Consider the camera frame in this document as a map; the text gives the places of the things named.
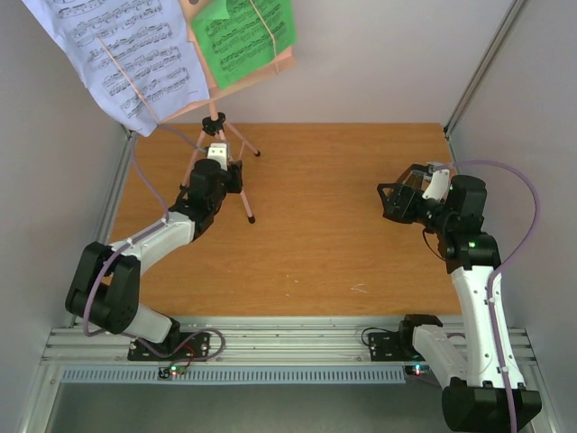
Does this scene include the pink music stand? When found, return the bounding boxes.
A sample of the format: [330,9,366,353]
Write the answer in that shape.
[96,0,298,225]

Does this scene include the green sheet music page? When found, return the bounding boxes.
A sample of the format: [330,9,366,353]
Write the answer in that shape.
[191,0,297,89]

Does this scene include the black metronome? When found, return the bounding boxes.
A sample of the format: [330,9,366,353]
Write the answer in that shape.
[396,164,429,196]

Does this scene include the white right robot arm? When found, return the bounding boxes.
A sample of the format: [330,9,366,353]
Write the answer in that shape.
[377,163,542,432]

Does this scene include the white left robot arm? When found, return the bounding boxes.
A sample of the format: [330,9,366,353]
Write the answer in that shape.
[65,158,243,359]

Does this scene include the white sheet music page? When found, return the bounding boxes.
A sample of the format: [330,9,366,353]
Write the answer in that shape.
[25,0,209,136]

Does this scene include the right controller board with LEDs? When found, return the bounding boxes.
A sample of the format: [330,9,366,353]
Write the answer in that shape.
[405,363,432,376]

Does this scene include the controller board with leds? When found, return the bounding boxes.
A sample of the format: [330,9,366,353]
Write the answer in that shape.
[158,365,187,380]
[405,363,432,376]

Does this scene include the left controller board with LEDs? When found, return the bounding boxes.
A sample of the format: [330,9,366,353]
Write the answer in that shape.
[158,365,187,380]

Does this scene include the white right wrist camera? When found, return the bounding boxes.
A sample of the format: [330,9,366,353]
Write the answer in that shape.
[422,162,451,202]

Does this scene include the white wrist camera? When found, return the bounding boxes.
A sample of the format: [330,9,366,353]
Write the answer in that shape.
[422,162,451,202]
[206,143,230,171]

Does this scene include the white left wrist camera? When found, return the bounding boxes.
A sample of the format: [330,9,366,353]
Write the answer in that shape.
[206,143,230,171]

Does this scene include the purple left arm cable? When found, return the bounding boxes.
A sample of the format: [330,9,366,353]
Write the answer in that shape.
[83,124,208,339]

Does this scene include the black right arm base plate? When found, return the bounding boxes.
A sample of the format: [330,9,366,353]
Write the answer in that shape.
[362,329,415,362]

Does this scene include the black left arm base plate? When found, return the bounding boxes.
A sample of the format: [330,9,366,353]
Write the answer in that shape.
[127,332,211,362]

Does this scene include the aluminium mounting rail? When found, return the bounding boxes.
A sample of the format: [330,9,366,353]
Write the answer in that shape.
[42,315,537,367]

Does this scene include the grey slotted cable duct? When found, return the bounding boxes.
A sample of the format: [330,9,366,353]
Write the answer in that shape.
[60,365,406,386]

